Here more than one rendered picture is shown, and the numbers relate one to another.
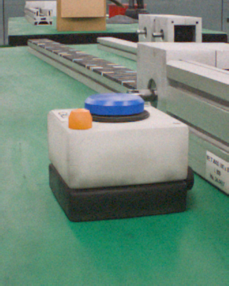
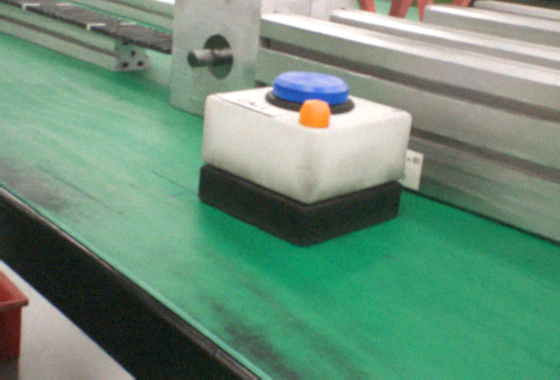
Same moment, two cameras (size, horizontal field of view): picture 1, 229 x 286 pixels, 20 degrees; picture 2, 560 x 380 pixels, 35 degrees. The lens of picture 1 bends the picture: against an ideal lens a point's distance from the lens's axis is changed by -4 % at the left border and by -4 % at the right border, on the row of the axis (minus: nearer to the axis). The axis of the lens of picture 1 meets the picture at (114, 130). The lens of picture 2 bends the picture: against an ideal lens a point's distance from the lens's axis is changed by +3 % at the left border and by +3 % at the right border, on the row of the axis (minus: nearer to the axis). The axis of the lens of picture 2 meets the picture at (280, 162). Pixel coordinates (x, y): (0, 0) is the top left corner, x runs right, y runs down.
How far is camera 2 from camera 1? 0.26 m
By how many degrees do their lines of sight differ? 32
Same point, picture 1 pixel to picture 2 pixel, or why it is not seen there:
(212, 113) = (378, 90)
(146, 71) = (202, 23)
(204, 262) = (520, 285)
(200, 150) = not seen: hidden behind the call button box
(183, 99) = (304, 68)
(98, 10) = not seen: outside the picture
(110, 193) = (341, 203)
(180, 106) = not seen: hidden behind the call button
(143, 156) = (373, 155)
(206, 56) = (301, 5)
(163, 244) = (443, 265)
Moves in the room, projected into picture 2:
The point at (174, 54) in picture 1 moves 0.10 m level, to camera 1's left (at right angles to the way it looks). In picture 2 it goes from (270, 4) to (129, 0)
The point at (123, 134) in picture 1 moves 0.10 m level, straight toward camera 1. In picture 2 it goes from (360, 130) to (506, 198)
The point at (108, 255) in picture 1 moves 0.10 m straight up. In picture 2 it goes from (411, 289) to (445, 71)
